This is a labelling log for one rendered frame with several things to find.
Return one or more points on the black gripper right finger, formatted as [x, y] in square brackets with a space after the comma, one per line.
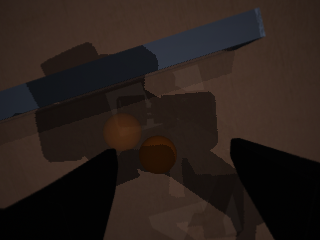
[284, 188]

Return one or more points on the dark brown ball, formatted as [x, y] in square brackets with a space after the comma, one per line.
[157, 154]

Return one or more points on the translucent brown ball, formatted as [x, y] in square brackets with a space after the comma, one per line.
[122, 131]

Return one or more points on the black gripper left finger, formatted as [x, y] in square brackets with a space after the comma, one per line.
[74, 207]

